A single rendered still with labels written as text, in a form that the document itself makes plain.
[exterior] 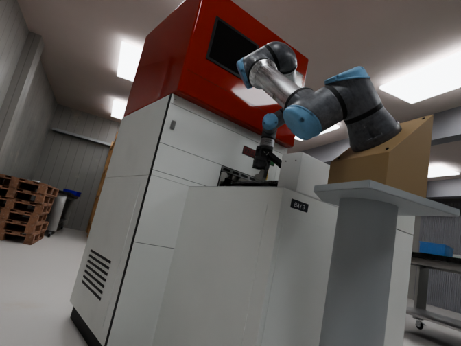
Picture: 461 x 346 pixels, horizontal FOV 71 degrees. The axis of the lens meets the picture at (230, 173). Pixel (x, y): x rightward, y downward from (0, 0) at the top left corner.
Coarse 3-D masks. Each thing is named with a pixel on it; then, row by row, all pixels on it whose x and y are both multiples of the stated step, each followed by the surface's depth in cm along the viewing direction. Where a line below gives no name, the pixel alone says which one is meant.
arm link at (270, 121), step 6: (270, 114) 157; (276, 114) 159; (282, 114) 159; (264, 120) 157; (270, 120) 157; (276, 120) 156; (282, 120) 159; (264, 126) 159; (270, 126) 156; (276, 126) 160; (270, 132) 164
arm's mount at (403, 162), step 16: (416, 128) 88; (384, 144) 90; (400, 144) 85; (416, 144) 87; (336, 160) 101; (352, 160) 94; (368, 160) 88; (384, 160) 83; (400, 160) 84; (416, 160) 87; (336, 176) 98; (352, 176) 92; (368, 176) 87; (384, 176) 82; (400, 176) 83; (416, 176) 86; (416, 192) 85
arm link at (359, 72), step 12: (348, 72) 91; (360, 72) 91; (324, 84) 97; (336, 84) 93; (348, 84) 91; (360, 84) 91; (372, 84) 93; (336, 96) 91; (348, 96) 91; (360, 96) 91; (372, 96) 92; (348, 108) 92; (360, 108) 92; (372, 108) 92
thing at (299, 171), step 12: (288, 156) 117; (300, 156) 113; (288, 168) 116; (300, 168) 112; (312, 168) 115; (324, 168) 120; (288, 180) 114; (300, 180) 111; (312, 180) 115; (324, 180) 120; (300, 192) 111; (312, 192) 115
